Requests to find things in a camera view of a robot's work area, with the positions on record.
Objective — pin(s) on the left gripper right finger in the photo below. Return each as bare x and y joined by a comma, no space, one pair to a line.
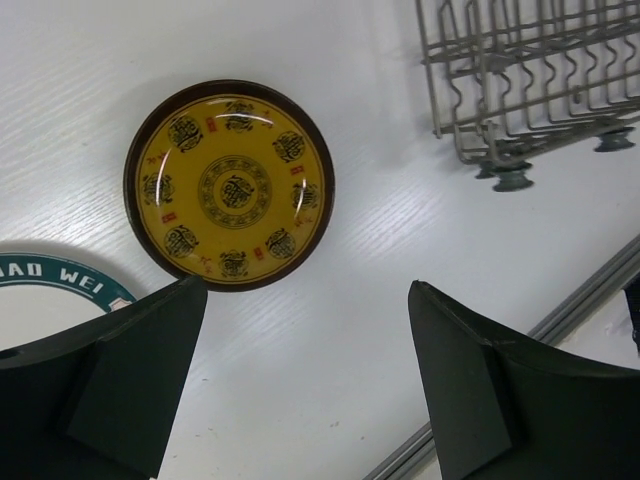
530,395

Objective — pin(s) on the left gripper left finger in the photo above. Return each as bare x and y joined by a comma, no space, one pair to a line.
99,400

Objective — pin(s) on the white plate green lettered rim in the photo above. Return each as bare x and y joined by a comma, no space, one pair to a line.
24,266

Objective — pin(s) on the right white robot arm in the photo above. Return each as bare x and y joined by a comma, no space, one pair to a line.
632,295

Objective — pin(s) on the aluminium rail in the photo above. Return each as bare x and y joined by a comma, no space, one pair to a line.
500,385

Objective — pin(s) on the grey wire dish rack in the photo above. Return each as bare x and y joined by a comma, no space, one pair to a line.
509,81

